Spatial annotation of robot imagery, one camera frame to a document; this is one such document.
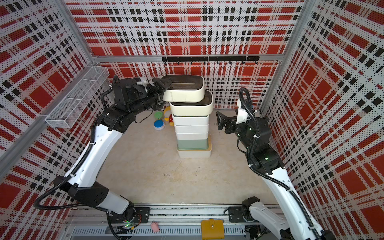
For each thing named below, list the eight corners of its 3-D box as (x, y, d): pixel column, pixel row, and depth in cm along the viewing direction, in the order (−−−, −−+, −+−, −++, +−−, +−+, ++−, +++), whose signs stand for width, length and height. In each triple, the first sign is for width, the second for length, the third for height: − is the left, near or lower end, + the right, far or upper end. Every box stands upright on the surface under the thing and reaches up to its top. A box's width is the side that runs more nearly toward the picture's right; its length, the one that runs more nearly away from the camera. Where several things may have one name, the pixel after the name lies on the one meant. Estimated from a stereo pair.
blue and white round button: (153, 130, 112) (152, 127, 109) (155, 122, 117) (154, 119, 114) (163, 130, 112) (162, 127, 109) (165, 122, 117) (164, 119, 114)
